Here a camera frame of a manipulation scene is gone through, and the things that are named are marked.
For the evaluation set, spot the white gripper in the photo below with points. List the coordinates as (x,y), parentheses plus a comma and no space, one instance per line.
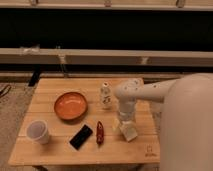
(124,117)

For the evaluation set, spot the white sponge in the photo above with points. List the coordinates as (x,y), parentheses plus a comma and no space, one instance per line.
(129,132)

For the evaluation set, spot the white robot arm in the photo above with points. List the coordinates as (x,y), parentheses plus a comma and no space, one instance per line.
(186,130)

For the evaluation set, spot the orange ceramic bowl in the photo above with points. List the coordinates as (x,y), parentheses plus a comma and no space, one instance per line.
(70,105)

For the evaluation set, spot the red chili pepper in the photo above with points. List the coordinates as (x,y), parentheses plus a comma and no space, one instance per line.
(100,133)

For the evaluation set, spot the white plastic bottle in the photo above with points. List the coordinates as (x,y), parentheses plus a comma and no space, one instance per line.
(105,95)

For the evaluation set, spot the black rectangular block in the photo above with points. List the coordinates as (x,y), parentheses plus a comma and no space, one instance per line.
(80,138)

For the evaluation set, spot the wooden table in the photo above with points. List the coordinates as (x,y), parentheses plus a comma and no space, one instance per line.
(114,150)

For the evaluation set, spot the white paper cup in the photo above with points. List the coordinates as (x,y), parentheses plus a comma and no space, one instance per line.
(38,132)

